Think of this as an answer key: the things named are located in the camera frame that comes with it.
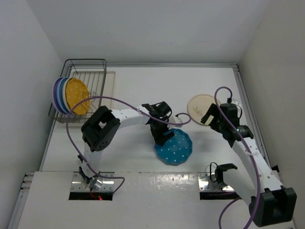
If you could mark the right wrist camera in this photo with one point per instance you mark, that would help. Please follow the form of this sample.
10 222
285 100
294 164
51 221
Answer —
234 103

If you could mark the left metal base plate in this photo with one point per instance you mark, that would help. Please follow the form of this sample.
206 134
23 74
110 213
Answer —
97 184

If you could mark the cream green plate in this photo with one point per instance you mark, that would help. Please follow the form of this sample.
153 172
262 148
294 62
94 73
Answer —
198 106

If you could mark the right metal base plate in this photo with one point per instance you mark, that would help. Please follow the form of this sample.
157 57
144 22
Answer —
206 185

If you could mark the wire dish rack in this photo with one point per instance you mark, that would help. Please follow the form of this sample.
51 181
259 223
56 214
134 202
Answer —
74 64

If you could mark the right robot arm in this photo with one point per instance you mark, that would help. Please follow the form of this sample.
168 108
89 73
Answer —
268 200

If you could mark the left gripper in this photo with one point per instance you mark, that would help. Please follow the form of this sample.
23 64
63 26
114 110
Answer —
159 139

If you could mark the teal dotted plate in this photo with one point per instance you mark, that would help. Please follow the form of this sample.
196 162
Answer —
177 149

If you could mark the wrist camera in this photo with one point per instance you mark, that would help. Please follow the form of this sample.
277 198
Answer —
234 103
175 121

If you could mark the cream drip tray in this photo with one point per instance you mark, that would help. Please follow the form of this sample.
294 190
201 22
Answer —
110 88

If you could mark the light blue plate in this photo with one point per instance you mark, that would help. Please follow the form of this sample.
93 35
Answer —
60 95

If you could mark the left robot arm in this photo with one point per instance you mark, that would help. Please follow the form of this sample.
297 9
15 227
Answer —
100 129

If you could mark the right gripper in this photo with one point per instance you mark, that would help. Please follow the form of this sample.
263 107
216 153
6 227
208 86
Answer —
210 112

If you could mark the metal base plate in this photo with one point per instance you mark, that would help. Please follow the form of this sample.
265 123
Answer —
206 185
97 184

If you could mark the yellow dotted plate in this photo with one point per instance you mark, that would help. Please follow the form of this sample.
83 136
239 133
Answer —
75 92

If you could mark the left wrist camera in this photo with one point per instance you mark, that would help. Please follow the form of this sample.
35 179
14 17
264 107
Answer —
175 121

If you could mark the purple plate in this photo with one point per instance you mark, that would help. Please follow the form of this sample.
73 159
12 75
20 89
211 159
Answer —
54 96

